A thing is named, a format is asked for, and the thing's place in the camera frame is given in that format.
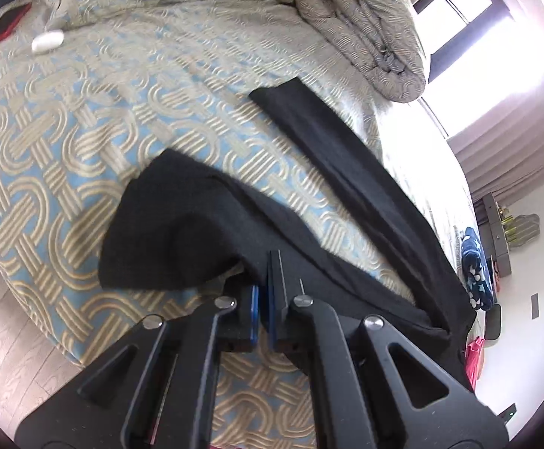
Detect black pants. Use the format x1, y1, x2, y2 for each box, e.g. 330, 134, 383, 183
98, 79, 474, 384

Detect pink knitted garment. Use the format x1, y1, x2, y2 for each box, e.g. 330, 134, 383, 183
465, 336, 485, 390

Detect navy star fleece blanket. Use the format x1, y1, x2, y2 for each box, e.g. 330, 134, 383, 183
462, 227, 494, 311

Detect grey vanity desk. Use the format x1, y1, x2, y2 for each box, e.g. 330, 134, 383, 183
474, 193, 513, 277

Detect patterned blue beige bedspread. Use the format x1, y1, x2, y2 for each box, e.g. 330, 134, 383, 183
0, 0, 465, 449

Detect white remote control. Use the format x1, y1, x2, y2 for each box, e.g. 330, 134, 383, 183
31, 30, 65, 54

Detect dark framed window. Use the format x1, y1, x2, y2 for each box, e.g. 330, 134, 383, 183
414, 0, 510, 81

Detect red black phone case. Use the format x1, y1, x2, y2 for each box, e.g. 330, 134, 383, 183
0, 3, 32, 42

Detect wavy frame mirror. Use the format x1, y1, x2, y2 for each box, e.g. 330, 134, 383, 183
504, 214, 540, 248

